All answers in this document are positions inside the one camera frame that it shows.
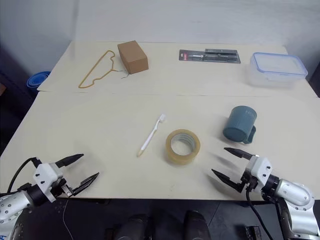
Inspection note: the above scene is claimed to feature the black packaged tool set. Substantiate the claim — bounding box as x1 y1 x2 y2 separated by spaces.
178 48 242 64

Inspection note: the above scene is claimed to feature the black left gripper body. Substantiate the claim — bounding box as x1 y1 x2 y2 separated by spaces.
50 164 76 199

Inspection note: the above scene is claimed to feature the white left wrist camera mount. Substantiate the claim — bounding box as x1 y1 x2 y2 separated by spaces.
32 162 64 203

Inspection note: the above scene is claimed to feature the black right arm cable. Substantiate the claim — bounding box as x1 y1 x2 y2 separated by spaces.
244 183 288 240

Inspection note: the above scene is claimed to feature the clear container with blue lid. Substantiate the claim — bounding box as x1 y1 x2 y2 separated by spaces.
246 51 309 88

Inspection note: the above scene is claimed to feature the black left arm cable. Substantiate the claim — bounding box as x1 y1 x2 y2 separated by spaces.
6 157 41 193

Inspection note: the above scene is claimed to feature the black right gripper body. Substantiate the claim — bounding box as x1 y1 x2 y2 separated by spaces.
235 156 262 194

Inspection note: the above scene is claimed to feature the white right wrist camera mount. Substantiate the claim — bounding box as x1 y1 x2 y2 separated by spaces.
245 155 273 194

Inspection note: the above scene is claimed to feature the yellow wire clothes hanger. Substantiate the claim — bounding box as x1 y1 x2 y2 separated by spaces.
77 49 131 89

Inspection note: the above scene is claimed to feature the brown cardboard box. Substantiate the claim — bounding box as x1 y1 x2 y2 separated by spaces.
117 40 150 75

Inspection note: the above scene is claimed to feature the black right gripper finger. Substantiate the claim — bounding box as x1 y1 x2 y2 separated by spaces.
211 168 244 193
223 147 256 161

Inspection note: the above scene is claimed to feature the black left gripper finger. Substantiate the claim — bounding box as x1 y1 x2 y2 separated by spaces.
72 172 100 196
55 153 85 169

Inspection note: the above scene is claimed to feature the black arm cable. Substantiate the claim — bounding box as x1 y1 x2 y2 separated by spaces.
6 157 41 193
244 183 288 240

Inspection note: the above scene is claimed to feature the white toothbrush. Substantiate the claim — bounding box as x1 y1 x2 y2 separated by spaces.
136 113 167 158

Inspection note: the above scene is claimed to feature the dark rounded robot foot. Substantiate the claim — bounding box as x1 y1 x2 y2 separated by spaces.
183 209 211 240
113 213 151 240

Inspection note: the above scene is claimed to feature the teal ribbed mug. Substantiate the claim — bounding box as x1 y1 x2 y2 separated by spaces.
222 105 258 145

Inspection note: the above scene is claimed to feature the clear packing tape roll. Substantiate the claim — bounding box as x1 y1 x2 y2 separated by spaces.
165 128 202 166

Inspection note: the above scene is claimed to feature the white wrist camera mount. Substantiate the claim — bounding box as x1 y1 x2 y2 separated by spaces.
32 162 64 203
245 155 273 194

